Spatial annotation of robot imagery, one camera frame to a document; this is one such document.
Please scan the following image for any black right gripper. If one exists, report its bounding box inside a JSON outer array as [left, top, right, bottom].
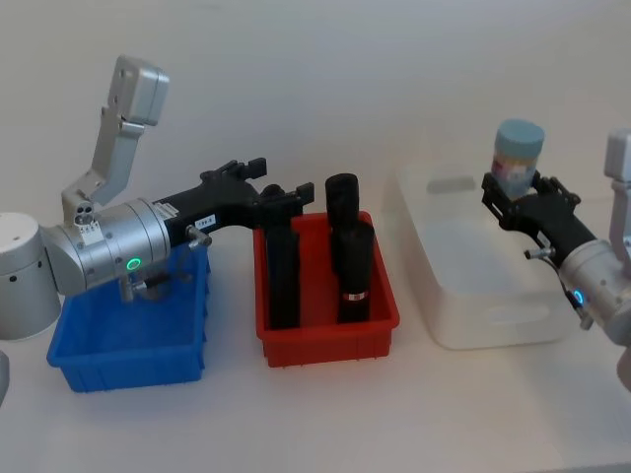
[[480, 169, 601, 261]]

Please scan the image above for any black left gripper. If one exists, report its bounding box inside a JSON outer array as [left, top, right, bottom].
[[153, 157, 316, 248]]

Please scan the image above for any clear jar with teal lid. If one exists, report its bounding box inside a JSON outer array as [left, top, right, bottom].
[[489, 118, 547, 201]]

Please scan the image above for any plain black cylinder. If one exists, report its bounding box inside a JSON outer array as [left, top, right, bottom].
[[323, 172, 361, 233]]

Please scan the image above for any black rectangular bar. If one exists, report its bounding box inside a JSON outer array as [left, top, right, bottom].
[[264, 215, 302, 331]]

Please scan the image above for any white translucent plastic bin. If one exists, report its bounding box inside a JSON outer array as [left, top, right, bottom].
[[390, 164, 576, 352]]

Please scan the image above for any red plastic bin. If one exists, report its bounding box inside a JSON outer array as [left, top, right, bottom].
[[251, 211, 402, 370]]

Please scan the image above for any blue plastic bin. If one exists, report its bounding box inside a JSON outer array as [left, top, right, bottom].
[[45, 239, 214, 394]]

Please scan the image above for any black cylinder with silver ring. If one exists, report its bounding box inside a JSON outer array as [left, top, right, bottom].
[[330, 221, 378, 325]]

